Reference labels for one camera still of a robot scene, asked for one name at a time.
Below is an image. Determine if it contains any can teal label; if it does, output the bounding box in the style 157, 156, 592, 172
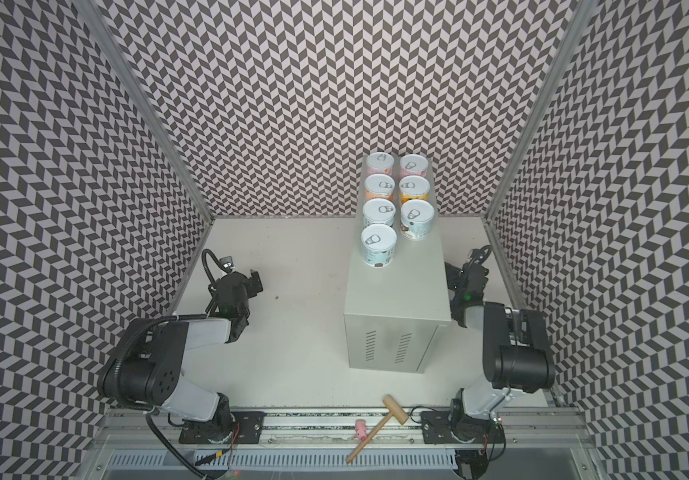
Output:
361, 224, 398, 268
362, 198, 396, 227

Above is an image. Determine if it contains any orange label can front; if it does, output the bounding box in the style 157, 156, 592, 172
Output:
399, 175, 432, 204

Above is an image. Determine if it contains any can teal label back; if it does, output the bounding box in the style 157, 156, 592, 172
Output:
362, 198, 396, 227

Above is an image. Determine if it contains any pink label can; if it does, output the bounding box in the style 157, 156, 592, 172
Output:
399, 154, 431, 179
365, 152, 395, 176

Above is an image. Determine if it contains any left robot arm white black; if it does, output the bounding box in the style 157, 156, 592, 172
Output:
96, 249, 264, 443

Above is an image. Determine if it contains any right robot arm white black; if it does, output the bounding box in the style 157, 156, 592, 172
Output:
445, 245, 556, 443

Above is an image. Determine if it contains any grey metal cabinet box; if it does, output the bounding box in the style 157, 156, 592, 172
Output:
344, 172, 452, 373

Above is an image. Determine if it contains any wooden mallet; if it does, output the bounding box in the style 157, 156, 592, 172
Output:
346, 395, 410, 465

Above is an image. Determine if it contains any small pink toy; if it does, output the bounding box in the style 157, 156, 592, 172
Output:
355, 419, 368, 441

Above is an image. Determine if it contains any white vent grille strip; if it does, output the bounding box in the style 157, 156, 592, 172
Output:
108, 449, 458, 472

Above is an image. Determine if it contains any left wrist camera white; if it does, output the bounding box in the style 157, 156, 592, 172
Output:
218, 256, 234, 271

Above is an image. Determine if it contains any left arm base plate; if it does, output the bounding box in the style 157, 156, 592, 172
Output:
178, 410, 266, 446

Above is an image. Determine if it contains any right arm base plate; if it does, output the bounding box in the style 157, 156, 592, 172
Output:
420, 410, 506, 445

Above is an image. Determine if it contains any aluminium rail frame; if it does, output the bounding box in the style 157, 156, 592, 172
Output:
75, 407, 608, 479

